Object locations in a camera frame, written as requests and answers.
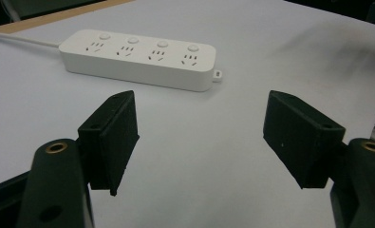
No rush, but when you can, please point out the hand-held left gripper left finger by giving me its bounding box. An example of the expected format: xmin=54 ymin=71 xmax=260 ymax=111
xmin=15 ymin=89 xmax=141 ymax=228

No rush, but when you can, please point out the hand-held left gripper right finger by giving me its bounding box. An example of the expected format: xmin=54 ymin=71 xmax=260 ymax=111
xmin=262 ymin=89 xmax=375 ymax=228

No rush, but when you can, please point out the white power strip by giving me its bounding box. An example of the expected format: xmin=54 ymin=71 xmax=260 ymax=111
xmin=58 ymin=28 xmax=223 ymax=93

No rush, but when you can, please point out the white power strip cable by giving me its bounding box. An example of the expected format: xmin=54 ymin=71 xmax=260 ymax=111
xmin=0 ymin=29 xmax=63 ymax=49

